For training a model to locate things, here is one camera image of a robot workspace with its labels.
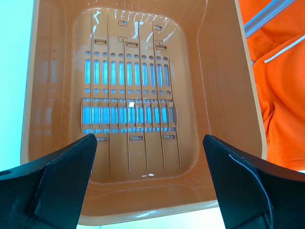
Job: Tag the metal clothes rack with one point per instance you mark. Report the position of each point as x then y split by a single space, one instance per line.
265 15

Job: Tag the orange plastic basket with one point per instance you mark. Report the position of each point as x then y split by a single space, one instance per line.
149 78

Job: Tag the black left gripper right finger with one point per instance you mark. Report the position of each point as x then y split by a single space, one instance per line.
253 193

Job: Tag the orange shorts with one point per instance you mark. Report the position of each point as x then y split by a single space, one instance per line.
278 53

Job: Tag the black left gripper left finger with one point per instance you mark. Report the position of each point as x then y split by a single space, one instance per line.
48 193

